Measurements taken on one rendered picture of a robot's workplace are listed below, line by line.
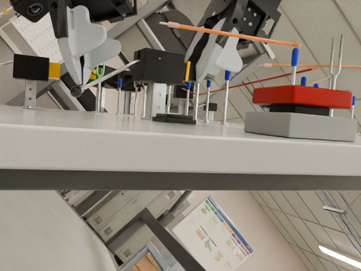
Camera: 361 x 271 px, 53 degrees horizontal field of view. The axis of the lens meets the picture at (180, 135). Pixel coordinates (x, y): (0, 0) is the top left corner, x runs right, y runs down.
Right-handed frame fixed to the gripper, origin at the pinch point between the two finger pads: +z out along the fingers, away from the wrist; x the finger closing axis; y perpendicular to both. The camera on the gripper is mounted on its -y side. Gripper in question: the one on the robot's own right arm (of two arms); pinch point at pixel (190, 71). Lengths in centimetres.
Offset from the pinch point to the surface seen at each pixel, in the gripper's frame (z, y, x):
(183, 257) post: 31, 38, 38
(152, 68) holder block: 3.2, -5.8, -2.2
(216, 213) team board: 23, 493, 651
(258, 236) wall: 28, 616, 625
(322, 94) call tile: 5.7, -2.7, -27.7
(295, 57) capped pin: -4.4, 5.7, -12.6
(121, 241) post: 41, 40, 81
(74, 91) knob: 10.4, -12.5, -0.7
